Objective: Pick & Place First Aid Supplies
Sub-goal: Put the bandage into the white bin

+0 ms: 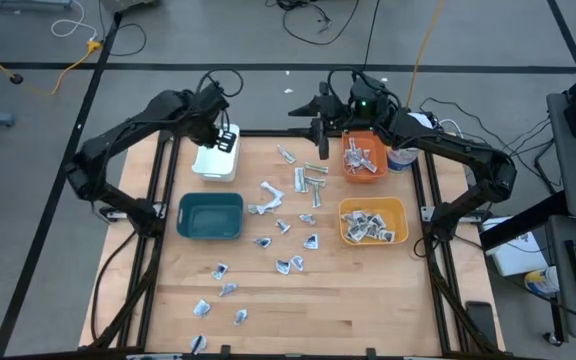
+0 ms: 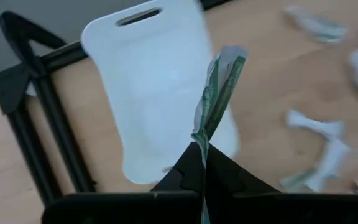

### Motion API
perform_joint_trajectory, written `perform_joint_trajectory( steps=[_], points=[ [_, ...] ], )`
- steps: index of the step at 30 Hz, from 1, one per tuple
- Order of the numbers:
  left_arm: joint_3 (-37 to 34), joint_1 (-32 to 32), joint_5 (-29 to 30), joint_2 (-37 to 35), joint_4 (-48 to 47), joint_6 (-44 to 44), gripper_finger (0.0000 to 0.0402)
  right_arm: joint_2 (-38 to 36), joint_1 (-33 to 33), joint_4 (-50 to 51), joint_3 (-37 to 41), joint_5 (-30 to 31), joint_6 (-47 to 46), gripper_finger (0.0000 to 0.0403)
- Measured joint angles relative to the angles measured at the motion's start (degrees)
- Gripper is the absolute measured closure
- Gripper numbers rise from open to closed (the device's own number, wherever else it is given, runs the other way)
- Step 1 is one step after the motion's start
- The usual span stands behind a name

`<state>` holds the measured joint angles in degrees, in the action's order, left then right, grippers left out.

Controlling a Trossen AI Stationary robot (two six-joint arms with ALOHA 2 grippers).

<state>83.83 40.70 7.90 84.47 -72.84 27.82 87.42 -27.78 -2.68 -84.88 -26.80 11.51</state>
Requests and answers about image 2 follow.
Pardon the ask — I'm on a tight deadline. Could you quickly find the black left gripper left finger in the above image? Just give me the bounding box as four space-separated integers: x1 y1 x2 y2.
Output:
41 141 206 224

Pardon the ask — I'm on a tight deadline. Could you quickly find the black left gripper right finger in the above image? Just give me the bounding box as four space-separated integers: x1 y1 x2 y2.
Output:
208 143 358 224

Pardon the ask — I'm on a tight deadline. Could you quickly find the white packet green print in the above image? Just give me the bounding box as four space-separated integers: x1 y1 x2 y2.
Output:
191 45 249 224

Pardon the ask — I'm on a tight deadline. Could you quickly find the white printed packet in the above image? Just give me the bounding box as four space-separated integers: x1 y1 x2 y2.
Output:
280 138 351 193
283 4 349 43

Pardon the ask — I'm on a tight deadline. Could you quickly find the crumpled white printed packet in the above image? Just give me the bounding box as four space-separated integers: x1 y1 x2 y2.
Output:
280 138 351 193

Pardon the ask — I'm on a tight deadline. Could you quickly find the long crumpled white packet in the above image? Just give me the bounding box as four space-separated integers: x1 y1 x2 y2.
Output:
286 108 346 141

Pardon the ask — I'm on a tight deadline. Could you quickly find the white plastic bin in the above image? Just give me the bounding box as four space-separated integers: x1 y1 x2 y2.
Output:
80 0 241 185

